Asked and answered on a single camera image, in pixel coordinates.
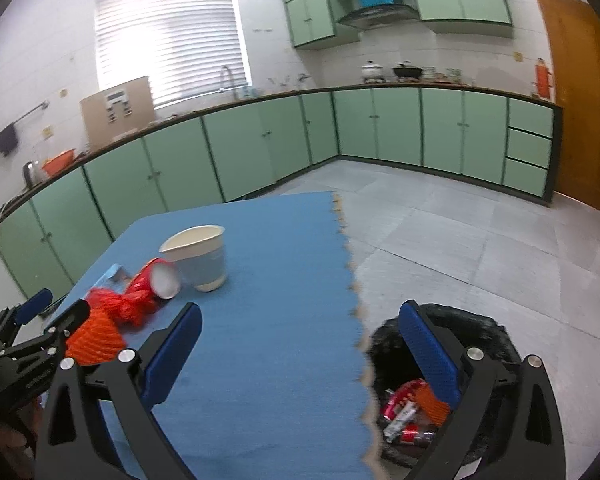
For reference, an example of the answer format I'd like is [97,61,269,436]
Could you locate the range hood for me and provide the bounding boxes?
[336,4,420,31]

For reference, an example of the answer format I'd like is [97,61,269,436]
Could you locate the beige paper cup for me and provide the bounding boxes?
[159,225,227,293]

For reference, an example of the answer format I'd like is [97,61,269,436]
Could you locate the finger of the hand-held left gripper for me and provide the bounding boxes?
[0,288,54,346]
[2,300,92,361]

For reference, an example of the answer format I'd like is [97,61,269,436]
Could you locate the blue wrapper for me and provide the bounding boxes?
[97,264,131,286]

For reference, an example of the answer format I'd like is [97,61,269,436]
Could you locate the cardboard board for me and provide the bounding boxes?
[80,76,156,148]

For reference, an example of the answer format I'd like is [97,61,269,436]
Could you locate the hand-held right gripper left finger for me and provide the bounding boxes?
[35,302,203,480]

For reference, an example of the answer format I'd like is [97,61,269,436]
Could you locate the row of glass jars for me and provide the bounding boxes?
[422,66,463,83]

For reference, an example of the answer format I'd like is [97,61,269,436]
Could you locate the steel faucet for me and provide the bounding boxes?
[219,65,238,96]

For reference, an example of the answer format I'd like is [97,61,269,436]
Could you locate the green base cabinets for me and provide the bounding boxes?
[0,86,563,301]

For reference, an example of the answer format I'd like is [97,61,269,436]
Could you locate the green drawer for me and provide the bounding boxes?
[505,129,552,168]
[507,97,555,138]
[501,158,549,198]

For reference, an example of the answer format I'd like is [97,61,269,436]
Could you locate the plastic bottle red label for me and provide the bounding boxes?
[382,422,438,446]

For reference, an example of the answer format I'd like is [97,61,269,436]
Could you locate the black trash bin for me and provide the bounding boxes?
[367,302,523,468]

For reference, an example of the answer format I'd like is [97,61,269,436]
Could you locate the wooden door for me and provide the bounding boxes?
[531,0,600,216]

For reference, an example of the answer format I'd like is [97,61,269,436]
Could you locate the crushed red drink can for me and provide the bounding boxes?
[380,379,428,423]

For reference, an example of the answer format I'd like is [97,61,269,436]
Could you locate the black wok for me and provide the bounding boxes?
[392,61,425,82]

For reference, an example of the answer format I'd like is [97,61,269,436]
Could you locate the white window blind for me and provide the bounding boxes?
[94,0,252,109]

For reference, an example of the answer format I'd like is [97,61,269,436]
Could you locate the person's left hand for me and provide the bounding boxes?
[0,405,43,480]

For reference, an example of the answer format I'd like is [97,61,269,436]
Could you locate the red mesh bag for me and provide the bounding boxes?
[89,287,163,333]

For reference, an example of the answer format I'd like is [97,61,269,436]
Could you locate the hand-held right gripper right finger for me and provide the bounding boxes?
[399,300,567,480]

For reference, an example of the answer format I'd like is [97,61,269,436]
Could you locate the orange ribbed brush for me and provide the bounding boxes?
[415,385,453,423]

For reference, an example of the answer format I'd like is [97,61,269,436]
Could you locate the red striped can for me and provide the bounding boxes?
[130,257,182,311]

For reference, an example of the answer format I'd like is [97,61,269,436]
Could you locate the steel electric kettle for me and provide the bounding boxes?
[22,160,43,188]

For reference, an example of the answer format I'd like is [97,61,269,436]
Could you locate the blue foam mat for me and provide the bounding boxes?
[45,190,381,480]

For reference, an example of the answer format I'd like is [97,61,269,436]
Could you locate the orange basin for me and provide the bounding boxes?
[42,148,77,176]

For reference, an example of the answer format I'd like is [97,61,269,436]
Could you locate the orange thermos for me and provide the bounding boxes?
[534,57,555,98]

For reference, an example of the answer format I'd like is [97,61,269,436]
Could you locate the dark towel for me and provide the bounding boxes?
[0,125,21,156]

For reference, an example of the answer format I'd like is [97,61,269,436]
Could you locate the towel rail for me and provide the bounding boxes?
[7,101,50,128]

